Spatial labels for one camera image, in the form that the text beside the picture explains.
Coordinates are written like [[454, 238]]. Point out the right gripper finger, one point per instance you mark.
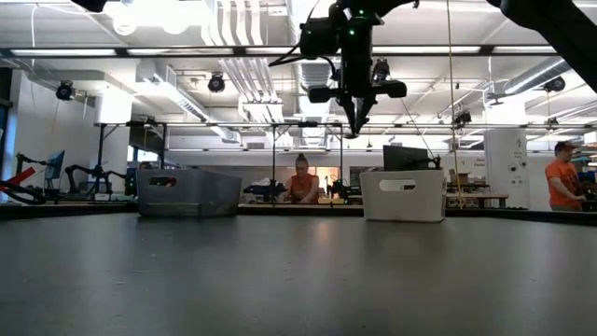
[[366, 112], [351, 112]]

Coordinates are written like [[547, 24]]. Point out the person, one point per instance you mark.
[[302, 184], [564, 179]]

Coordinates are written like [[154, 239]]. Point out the black monitor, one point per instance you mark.
[[406, 158]]

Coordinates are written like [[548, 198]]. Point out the black table mat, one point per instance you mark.
[[298, 298]]

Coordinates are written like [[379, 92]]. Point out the black background robot arm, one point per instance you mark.
[[266, 188], [98, 175], [340, 189]]

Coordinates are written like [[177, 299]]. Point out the red background robot arm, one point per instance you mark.
[[18, 177]]

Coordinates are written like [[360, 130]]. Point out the overhead frame light bar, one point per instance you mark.
[[65, 51]]

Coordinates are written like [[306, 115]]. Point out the blue-lit monitor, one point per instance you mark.
[[56, 164]]

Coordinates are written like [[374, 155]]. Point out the black background workstation frame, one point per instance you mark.
[[273, 149]]

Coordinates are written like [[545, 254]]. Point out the black ceiling camera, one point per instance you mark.
[[381, 71], [462, 118]]

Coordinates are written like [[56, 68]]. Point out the wooden background bench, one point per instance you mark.
[[476, 198]]

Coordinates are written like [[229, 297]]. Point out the gray translucent bin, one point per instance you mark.
[[205, 196]]

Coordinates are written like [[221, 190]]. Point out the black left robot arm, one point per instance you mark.
[[93, 4]]

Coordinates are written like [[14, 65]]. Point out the white plastic bin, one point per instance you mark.
[[401, 205]]

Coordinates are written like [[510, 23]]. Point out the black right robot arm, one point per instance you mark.
[[559, 28]]

